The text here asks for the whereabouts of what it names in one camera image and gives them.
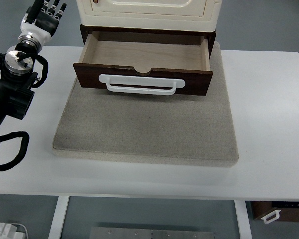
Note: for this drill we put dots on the grey metal plate with screws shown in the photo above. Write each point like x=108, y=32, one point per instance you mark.
x=152, y=234

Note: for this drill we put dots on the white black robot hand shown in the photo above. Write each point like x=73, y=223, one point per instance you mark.
x=40, y=27

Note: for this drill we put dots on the white table leg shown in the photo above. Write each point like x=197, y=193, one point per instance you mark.
x=243, y=221
x=58, y=219

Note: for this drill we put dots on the brown wooden box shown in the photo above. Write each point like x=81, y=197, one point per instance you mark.
x=294, y=214

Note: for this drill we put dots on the white power adapter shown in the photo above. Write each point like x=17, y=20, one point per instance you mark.
x=3, y=230

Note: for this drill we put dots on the dark brown wooden drawer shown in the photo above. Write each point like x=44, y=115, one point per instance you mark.
x=149, y=54

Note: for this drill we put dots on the cream cabinet body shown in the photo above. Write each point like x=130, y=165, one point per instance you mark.
x=149, y=21

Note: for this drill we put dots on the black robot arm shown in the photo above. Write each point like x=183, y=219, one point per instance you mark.
x=5, y=94

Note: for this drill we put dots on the beige fabric mat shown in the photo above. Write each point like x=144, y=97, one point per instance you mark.
x=144, y=129

